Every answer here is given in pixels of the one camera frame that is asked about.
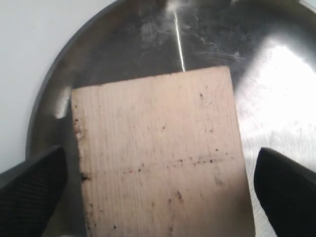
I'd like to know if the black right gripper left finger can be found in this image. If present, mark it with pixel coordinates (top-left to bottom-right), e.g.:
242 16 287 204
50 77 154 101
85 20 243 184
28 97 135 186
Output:
0 146 68 237

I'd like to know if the light wooden block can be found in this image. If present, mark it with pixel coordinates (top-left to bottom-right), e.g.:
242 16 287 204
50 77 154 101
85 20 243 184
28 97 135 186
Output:
71 66 255 237

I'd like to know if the round steel plate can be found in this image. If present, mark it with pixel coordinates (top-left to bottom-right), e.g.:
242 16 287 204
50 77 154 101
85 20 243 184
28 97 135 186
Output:
26 0 316 237

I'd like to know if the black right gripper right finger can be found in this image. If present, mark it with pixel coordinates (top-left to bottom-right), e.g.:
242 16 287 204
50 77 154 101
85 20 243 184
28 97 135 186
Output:
254 148 316 237

